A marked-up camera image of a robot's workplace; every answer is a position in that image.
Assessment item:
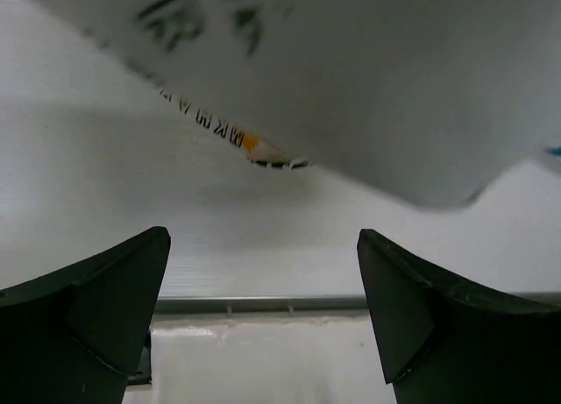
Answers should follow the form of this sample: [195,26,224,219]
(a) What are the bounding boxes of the aluminium table edge rail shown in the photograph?
[154,295,370,317]

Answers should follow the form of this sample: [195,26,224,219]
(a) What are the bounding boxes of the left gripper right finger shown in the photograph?
[357,230,560,403]

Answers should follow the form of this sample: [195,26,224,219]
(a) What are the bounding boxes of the white patterned printed shorts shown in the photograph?
[32,0,560,209]

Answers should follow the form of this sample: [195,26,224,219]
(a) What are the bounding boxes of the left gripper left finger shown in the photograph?
[1,226,170,403]

